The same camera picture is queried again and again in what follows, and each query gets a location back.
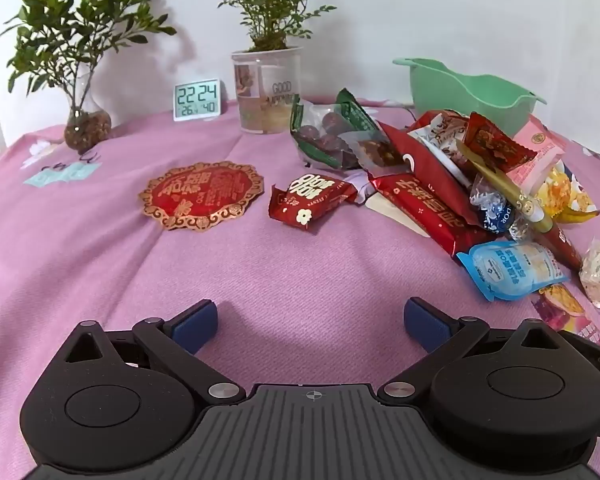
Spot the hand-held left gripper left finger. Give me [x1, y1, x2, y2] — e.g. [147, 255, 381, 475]
[62, 300, 247, 406]

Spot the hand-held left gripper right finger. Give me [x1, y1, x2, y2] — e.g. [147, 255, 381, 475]
[377, 298, 600, 405]

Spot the blue white pouch packet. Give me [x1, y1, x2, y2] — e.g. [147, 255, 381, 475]
[456, 240, 571, 302]

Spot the blue foil chocolate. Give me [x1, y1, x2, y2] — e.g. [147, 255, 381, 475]
[469, 174, 518, 235]

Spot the dark red snack packet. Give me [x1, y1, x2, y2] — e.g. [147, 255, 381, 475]
[377, 122, 481, 226]

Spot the small red snack packet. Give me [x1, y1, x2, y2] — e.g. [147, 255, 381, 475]
[268, 174, 358, 232]

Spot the red gold-print candy packet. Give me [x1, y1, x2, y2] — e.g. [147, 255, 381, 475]
[464, 112, 538, 173]

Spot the green plastic bowl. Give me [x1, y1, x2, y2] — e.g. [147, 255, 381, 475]
[392, 57, 547, 133]

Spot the pink tablecloth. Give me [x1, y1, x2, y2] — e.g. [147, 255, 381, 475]
[0, 94, 600, 480]

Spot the long red snack packet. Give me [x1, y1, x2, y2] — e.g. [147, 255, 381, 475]
[367, 172, 491, 261]

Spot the red gold paper-cut decoration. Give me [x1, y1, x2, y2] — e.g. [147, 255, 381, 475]
[139, 161, 265, 233]

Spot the pink yellow snack packet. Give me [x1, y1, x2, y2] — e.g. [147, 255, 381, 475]
[531, 284, 600, 351]

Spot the white red snack packet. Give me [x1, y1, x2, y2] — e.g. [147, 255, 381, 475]
[407, 110, 473, 186]

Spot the green packet of dates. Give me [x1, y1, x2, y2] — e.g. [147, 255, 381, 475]
[290, 88, 391, 171]

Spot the white digital clock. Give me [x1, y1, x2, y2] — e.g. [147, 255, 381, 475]
[173, 79, 222, 122]

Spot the leafy plant in glass vase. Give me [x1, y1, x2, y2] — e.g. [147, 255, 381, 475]
[0, 0, 177, 156]

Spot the potted plant in white pot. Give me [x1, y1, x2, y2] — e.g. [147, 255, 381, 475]
[217, 0, 337, 135]

